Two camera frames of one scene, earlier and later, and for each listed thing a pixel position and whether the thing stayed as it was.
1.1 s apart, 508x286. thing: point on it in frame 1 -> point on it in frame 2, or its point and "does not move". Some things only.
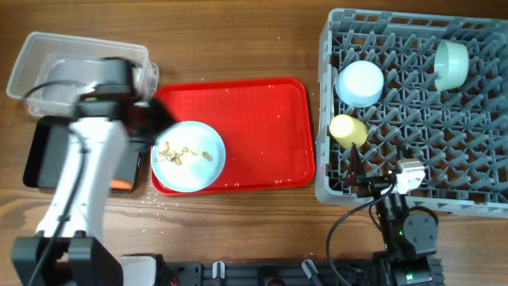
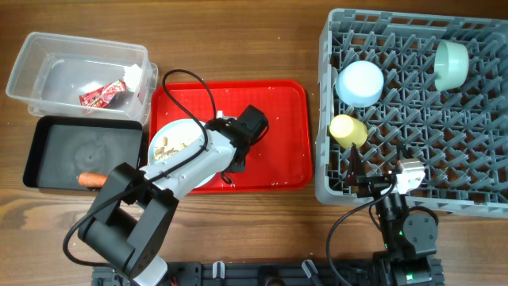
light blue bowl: [359, 83] does not move
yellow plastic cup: [346, 130] does not move
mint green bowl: [451, 64] does not move
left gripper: [155, 117] -> [236, 160]
